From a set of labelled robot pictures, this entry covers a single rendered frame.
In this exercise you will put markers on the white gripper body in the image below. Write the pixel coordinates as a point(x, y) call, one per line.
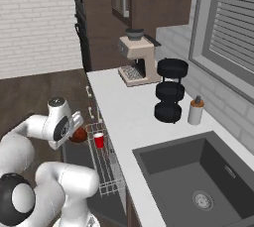
point(77, 121)

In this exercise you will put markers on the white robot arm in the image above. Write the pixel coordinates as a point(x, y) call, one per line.
point(49, 184)

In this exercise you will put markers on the brown bowl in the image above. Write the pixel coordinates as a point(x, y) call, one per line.
point(80, 136)

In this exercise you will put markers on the red cup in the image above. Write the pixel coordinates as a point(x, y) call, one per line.
point(99, 140)

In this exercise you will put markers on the dark grey dishwasher door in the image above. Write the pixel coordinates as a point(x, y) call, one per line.
point(79, 160)

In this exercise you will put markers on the beige coffee machine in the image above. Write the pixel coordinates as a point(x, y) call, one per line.
point(139, 60)

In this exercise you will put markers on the black three-tier stand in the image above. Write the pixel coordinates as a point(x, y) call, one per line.
point(170, 90)

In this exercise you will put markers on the black oven stack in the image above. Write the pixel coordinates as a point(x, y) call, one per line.
point(82, 22)

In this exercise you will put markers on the brown base cupboard front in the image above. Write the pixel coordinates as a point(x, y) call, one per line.
point(131, 212)

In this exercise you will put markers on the white soap dispenser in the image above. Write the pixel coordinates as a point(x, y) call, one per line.
point(195, 112)

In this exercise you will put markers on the dark grey sink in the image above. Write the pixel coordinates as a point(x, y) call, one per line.
point(185, 171)

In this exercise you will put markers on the grey window with blinds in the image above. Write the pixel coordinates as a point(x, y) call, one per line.
point(228, 26)

